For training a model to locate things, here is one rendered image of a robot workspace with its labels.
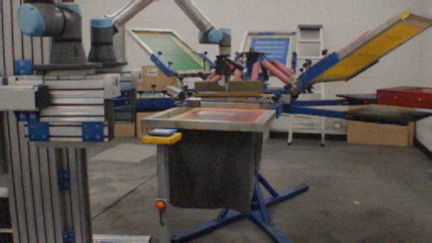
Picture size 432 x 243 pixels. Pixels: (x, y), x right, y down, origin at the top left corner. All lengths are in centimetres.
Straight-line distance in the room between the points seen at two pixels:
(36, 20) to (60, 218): 93
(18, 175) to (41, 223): 25
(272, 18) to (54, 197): 515
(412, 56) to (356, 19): 100
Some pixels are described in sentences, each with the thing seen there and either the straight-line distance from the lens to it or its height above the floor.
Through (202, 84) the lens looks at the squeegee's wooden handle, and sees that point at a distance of 248.
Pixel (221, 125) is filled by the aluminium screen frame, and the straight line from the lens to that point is 188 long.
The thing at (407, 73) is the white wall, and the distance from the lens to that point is 667.
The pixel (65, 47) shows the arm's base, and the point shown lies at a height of 132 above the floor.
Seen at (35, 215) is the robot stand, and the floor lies 56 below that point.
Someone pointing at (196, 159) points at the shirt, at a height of 79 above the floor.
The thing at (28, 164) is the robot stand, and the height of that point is 81.
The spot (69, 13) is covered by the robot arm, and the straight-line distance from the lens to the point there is 171.
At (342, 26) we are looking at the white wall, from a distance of 656.
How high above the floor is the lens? 128
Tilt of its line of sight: 9 degrees down
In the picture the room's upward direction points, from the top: straight up
